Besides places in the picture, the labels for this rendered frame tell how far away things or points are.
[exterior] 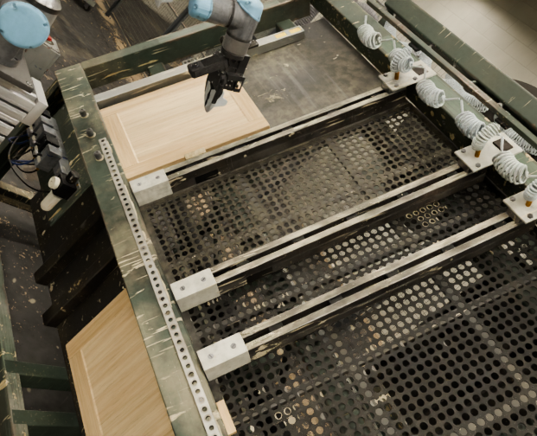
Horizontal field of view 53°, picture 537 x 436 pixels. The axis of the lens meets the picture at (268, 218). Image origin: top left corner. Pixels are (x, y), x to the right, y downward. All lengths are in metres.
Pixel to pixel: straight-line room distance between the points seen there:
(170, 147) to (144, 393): 0.88
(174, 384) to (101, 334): 0.68
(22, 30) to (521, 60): 6.60
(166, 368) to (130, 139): 0.98
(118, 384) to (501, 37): 6.70
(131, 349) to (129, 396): 0.15
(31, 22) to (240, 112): 0.94
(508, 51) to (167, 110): 5.90
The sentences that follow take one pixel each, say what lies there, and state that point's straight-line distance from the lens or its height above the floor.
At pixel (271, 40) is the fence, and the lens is 2.48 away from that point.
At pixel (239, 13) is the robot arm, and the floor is 1.59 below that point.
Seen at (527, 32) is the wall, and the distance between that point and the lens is 7.72.
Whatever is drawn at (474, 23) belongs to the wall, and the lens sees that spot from 8.02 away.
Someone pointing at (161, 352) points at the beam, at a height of 0.84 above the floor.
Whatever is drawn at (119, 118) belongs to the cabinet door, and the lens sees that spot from 2.26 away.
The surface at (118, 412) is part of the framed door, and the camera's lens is 1.98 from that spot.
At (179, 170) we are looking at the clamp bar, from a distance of 1.91.
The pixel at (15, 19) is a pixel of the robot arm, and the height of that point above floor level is 1.21.
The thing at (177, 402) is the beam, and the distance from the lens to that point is 1.47.
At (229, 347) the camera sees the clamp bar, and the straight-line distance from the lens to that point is 1.47.
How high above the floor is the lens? 1.65
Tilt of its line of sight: 15 degrees down
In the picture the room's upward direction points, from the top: 48 degrees clockwise
